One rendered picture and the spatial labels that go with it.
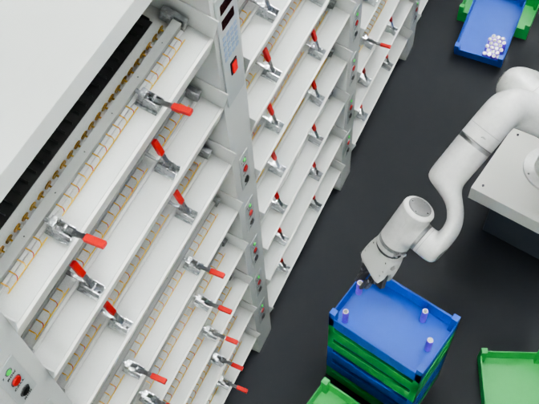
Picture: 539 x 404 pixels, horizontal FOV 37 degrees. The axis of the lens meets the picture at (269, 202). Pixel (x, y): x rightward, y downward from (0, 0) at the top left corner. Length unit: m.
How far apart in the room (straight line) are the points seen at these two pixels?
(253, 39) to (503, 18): 1.99
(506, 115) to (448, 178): 0.20
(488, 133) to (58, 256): 1.11
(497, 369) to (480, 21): 1.50
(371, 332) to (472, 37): 1.60
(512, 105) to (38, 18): 1.18
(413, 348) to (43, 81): 1.49
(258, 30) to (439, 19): 1.97
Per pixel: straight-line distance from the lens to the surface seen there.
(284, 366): 2.69
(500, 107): 1.97
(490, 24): 3.53
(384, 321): 2.32
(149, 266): 1.62
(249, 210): 1.97
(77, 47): 1.11
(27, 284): 1.21
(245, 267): 2.16
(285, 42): 1.94
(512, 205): 2.65
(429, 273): 2.86
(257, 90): 1.85
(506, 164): 2.75
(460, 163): 1.97
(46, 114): 1.05
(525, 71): 2.16
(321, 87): 2.36
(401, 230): 2.00
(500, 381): 2.74
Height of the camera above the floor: 2.52
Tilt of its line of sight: 58 degrees down
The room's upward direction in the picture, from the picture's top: 5 degrees counter-clockwise
